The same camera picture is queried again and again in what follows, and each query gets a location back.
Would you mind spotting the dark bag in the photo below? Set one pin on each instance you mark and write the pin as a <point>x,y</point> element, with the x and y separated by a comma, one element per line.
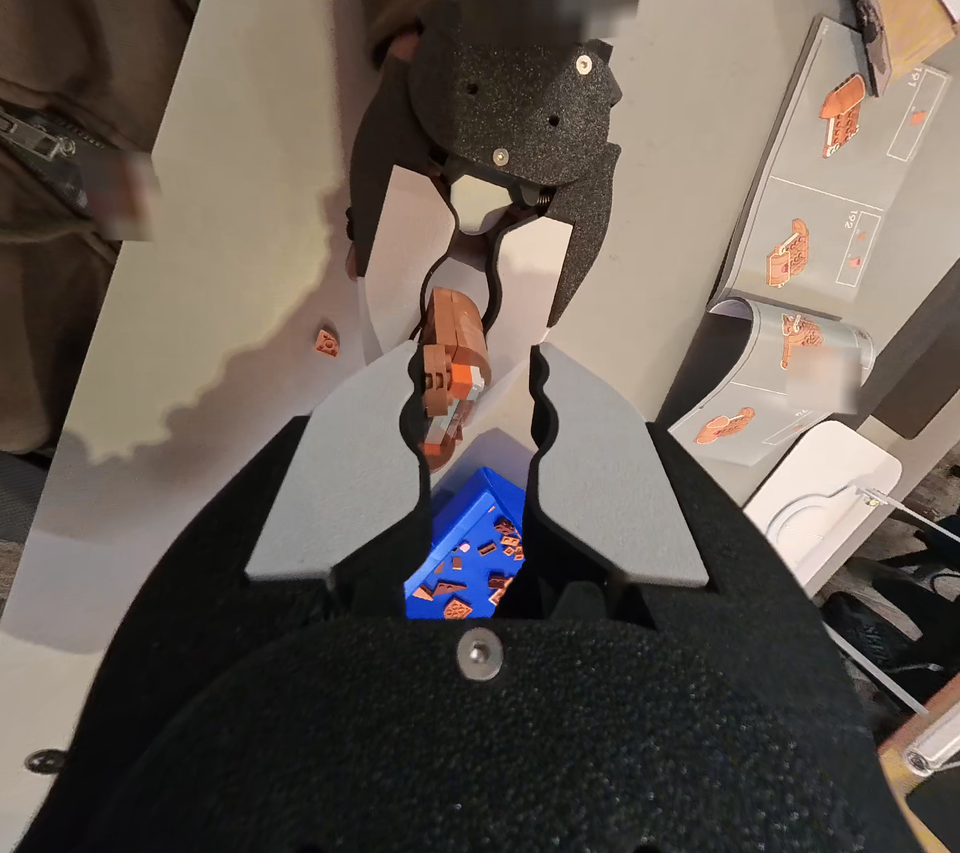
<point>862,632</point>

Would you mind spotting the grey instruction booklet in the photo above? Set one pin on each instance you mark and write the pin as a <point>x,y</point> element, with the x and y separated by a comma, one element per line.
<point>817,208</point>

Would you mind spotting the blue plastic bin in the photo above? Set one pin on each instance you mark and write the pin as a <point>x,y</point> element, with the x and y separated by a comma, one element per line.
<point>465,515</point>

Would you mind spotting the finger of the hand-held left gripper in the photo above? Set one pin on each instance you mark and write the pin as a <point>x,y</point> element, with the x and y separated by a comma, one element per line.
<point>532,275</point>
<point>397,253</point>

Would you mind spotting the pile of brown lego pieces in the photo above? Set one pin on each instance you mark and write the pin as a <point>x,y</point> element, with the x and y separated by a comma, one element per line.
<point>507,527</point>

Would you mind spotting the person's left hand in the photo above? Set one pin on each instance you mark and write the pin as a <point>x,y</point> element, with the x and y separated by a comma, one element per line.
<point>401,47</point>

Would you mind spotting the wood-framed black board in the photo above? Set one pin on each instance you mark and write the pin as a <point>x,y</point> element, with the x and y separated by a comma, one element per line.
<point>896,770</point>

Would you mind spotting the small brown lego wedge plate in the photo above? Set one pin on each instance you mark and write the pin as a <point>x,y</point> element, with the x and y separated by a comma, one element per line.
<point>326,344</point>

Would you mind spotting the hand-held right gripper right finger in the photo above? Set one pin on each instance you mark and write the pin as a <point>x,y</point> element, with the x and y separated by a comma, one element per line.
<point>607,493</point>

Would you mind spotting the brown lego model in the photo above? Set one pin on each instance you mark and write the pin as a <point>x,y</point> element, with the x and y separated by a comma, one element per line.
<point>450,335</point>

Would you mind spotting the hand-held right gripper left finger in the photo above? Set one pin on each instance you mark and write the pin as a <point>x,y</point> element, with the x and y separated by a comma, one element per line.
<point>345,485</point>

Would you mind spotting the white rounded board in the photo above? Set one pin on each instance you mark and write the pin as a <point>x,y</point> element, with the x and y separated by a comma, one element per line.
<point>832,470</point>

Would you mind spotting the dark grey panel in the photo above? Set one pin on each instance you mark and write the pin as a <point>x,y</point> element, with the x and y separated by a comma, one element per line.
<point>922,365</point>

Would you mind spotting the small black screw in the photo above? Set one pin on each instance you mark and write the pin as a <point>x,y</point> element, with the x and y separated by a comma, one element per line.
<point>45,761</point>

